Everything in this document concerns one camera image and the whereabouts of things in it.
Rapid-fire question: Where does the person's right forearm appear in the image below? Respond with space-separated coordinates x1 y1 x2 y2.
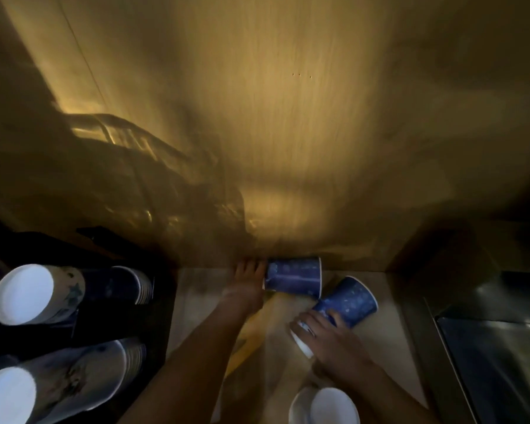
318 362 440 424

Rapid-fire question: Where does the blue paper cup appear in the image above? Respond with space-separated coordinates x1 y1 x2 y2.
290 276 379 360
263 257 323 300

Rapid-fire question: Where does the person's left forearm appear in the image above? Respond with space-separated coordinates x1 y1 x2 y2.
118 300 266 424

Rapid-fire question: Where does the black cup holder rack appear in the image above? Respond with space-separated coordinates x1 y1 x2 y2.
0 223 178 424

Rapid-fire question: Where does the clear plastic sleeve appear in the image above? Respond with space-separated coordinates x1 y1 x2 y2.
211 290 323 424

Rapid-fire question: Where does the stack of star print cups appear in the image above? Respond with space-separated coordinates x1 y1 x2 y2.
0 263 154 326

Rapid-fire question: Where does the stack of pale print cups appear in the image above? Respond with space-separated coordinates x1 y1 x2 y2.
0 337 147 424

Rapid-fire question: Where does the white paper cup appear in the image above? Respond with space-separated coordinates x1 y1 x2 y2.
308 387 361 424
288 386 319 424

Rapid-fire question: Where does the steel sink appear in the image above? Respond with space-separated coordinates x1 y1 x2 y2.
424 270 530 424

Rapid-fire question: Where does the person's left hand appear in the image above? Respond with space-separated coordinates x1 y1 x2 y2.
221 259 268 316

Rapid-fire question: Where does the person's right hand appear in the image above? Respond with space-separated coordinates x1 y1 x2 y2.
290 309 377 385

